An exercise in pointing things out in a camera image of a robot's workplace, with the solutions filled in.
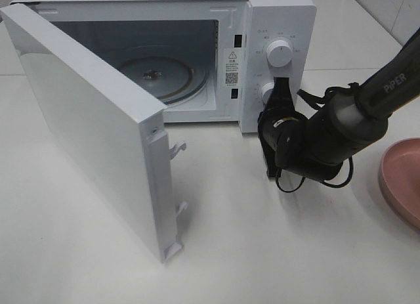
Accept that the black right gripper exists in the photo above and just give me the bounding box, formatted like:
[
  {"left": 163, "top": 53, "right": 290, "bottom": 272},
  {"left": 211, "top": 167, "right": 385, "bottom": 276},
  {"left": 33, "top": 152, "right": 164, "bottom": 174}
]
[{"left": 258, "top": 77, "right": 310, "bottom": 179}]

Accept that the pink round plate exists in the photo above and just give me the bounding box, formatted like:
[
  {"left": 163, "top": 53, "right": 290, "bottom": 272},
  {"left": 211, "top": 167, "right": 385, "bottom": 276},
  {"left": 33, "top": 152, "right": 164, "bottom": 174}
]
[{"left": 378, "top": 137, "right": 419, "bottom": 230}]

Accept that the white microwave door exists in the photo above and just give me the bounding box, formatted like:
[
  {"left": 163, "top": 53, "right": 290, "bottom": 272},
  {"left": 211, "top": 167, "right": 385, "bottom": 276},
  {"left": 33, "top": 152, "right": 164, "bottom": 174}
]
[{"left": 1, "top": 4, "right": 186, "bottom": 262}]

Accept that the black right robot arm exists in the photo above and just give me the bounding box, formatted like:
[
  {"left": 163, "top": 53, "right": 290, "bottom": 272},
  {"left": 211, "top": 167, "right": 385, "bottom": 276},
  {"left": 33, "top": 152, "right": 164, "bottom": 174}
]
[{"left": 258, "top": 32, "right": 419, "bottom": 186}]

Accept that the lower white microwave knob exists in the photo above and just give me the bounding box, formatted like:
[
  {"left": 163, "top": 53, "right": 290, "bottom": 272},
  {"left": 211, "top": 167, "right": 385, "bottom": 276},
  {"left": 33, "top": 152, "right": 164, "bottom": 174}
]
[{"left": 258, "top": 81, "right": 274, "bottom": 106}]

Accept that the white microwave knob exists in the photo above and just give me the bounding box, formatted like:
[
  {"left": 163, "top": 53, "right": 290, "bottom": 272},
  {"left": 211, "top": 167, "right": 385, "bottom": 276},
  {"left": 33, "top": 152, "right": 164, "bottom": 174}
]
[
  {"left": 266, "top": 39, "right": 293, "bottom": 68},
  {"left": 258, "top": 81, "right": 274, "bottom": 106}
]

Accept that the upper white microwave knob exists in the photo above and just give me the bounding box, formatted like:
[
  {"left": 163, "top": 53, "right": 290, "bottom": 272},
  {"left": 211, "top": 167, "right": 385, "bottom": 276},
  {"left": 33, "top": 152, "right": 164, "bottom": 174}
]
[{"left": 266, "top": 39, "right": 293, "bottom": 68}]

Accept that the white microwave oven body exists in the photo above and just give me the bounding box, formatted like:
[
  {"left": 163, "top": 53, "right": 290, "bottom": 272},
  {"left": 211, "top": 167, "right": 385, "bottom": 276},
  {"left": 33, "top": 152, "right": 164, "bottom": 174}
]
[{"left": 8, "top": 0, "right": 316, "bottom": 133}]

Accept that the glass microwave turntable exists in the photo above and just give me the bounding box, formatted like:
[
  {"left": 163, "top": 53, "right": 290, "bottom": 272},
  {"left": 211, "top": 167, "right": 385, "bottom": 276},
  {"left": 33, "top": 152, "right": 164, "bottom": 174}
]
[{"left": 118, "top": 56, "right": 208, "bottom": 105}]

